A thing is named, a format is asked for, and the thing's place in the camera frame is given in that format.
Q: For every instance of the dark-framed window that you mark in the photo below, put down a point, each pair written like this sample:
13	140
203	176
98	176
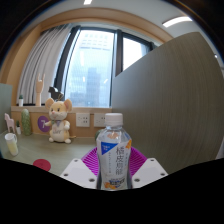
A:
90	66

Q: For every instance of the white pleated curtain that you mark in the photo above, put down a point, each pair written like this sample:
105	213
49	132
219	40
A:
41	63

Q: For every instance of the flat round red coaster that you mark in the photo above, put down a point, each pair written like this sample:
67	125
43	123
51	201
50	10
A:
42	165

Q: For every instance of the ceiling light strip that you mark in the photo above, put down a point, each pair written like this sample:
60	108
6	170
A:
176	21
87	1

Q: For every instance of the white cup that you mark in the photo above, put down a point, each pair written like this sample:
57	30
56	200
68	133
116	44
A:
12	145

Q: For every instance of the beige plush mouse toy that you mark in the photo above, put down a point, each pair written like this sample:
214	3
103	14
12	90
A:
59	124

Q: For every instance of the white wall socket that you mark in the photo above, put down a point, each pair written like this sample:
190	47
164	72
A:
83	120
99	120

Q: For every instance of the small cactus in white pot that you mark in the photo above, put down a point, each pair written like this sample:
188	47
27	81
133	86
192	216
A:
18	129
21	101

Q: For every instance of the pale green desk partition panel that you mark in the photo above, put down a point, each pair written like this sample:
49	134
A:
5	106

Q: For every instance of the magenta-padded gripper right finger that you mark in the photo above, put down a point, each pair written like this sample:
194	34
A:
150	170

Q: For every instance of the clear plastic drink bottle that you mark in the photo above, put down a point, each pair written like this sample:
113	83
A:
114	156

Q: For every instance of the pink horse figurine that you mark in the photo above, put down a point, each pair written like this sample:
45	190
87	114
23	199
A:
9	122

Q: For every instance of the dark chair-shaped ornament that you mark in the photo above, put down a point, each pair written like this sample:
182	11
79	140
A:
54	91

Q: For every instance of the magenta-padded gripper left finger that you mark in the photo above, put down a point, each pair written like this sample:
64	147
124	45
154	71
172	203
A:
78	171

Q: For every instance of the round purple number sign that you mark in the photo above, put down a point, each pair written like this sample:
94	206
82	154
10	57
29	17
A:
41	124

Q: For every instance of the grey-green desk partition panel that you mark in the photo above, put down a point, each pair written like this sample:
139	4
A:
173	106

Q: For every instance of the tall green cactus ornament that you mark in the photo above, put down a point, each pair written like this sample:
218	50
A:
26	122

